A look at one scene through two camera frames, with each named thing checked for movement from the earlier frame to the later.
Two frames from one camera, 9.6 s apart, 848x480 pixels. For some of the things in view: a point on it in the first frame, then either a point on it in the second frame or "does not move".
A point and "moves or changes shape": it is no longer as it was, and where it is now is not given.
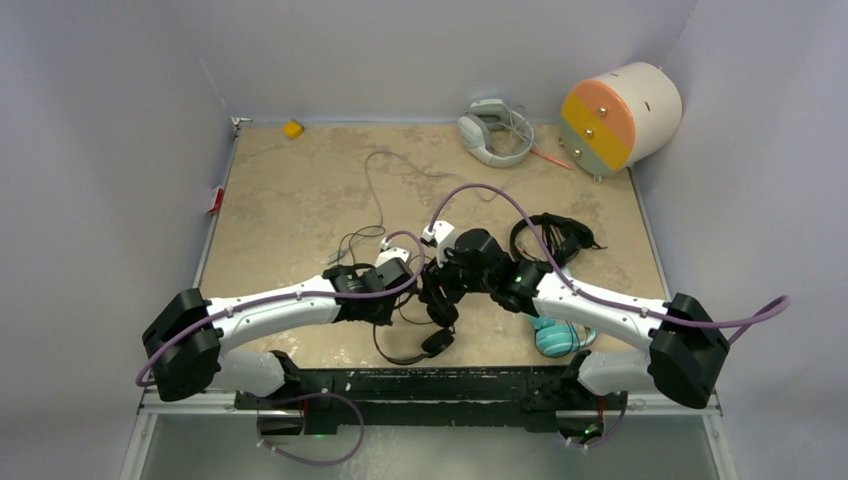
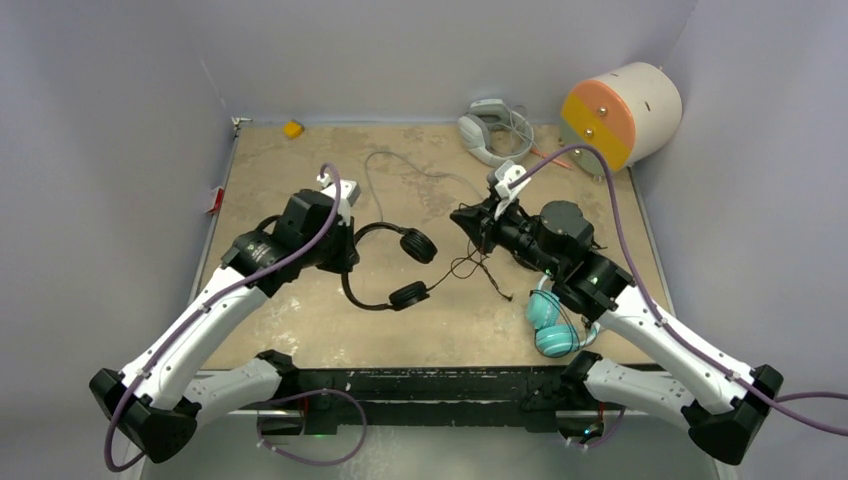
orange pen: [552, 159] does not move
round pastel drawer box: [620, 119] does not move
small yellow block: [293, 129] does not move
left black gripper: [382, 317] → [348, 255]
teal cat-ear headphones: [560, 338] does not move
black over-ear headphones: [439, 342] moves or changes shape
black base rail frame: [421, 396] does not move
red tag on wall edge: [218, 201] does not move
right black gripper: [436, 277] → [481, 226]
